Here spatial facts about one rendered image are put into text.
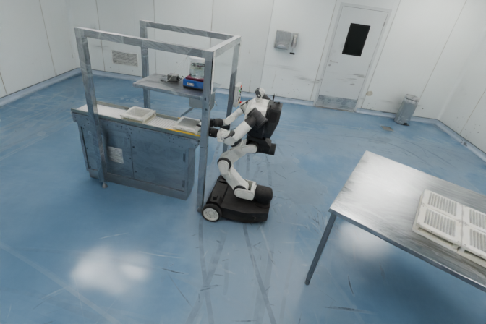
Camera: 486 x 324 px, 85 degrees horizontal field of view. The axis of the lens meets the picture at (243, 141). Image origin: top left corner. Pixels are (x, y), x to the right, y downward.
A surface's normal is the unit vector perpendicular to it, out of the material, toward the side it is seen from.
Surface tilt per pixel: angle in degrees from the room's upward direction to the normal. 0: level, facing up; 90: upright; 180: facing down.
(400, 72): 90
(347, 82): 90
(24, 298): 0
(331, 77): 90
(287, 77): 90
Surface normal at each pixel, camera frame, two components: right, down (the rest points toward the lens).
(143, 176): -0.20, 0.46
